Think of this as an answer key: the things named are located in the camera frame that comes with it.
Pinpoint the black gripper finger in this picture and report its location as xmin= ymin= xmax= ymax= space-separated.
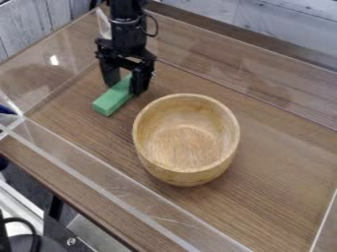
xmin=130 ymin=64 xmax=154 ymax=95
xmin=101 ymin=60 xmax=122 ymax=88

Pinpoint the clear acrylic front wall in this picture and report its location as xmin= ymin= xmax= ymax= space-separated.
xmin=0 ymin=115 xmax=252 ymax=252

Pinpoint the green rectangular block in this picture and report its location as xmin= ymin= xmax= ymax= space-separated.
xmin=93 ymin=75 xmax=133 ymax=116

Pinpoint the black cable loop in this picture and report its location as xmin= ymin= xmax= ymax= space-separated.
xmin=0 ymin=217 xmax=43 ymax=252

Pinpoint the black table leg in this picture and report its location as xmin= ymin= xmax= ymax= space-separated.
xmin=49 ymin=196 xmax=63 ymax=221

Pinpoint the metal plate with screw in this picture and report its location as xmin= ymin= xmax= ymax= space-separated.
xmin=42 ymin=215 xmax=97 ymax=252

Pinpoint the brown wooden bowl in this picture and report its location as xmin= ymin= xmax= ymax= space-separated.
xmin=132 ymin=94 xmax=241 ymax=187

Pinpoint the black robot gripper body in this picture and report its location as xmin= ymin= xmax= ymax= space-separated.
xmin=94 ymin=16 xmax=158 ymax=75

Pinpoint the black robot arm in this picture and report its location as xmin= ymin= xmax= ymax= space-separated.
xmin=96 ymin=0 xmax=160 ymax=95

